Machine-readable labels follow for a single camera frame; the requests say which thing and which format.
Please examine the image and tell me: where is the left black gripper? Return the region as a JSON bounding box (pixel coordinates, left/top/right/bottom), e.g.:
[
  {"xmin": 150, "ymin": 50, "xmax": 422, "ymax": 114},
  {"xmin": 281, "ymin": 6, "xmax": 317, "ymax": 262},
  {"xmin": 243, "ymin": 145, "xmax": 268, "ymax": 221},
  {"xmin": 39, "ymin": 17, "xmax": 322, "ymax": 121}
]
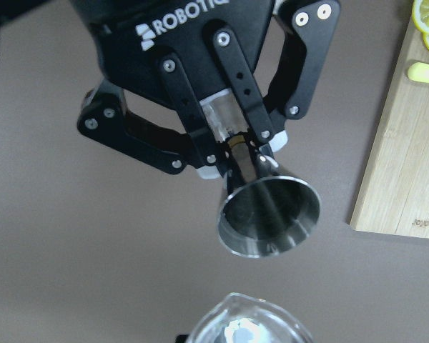
[{"xmin": 71, "ymin": 1, "xmax": 341, "ymax": 179}]

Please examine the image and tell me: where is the steel jigger measuring cup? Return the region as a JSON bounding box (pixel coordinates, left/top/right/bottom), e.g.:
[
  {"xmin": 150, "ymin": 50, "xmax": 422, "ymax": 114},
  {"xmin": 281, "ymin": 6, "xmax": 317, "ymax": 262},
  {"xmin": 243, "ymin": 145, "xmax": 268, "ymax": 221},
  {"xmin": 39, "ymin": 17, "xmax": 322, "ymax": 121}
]
[{"xmin": 217, "ymin": 134, "xmax": 321, "ymax": 259}]

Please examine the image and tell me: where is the clear glass shaker cup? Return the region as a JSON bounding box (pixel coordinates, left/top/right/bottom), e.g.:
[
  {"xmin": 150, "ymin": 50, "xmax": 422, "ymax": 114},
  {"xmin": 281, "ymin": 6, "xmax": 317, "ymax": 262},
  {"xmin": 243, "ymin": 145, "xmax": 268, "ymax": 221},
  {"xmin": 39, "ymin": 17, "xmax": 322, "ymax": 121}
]
[{"xmin": 185, "ymin": 292, "xmax": 314, "ymax": 343}]

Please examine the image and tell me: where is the yellow plastic knife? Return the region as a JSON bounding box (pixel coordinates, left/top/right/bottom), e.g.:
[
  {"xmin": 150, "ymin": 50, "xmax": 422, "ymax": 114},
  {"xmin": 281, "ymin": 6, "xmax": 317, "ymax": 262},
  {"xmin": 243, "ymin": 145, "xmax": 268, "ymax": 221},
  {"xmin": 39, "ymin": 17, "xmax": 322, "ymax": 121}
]
[{"xmin": 407, "ymin": 62, "xmax": 429, "ymax": 83}]

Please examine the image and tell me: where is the lemon slice outer end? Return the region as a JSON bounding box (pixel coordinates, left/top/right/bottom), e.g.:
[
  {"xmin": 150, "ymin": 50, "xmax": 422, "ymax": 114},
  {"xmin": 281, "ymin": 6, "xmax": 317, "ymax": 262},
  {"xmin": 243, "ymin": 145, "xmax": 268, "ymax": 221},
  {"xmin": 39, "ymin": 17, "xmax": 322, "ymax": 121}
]
[{"xmin": 412, "ymin": 0, "xmax": 429, "ymax": 34}]

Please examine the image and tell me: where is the wooden cutting board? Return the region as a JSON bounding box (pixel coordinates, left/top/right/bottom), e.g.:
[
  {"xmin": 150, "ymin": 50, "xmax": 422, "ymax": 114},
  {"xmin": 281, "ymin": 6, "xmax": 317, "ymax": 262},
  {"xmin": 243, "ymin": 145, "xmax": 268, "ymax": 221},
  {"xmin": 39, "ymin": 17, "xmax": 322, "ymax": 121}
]
[{"xmin": 350, "ymin": 22, "xmax": 429, "ymax": 239}]

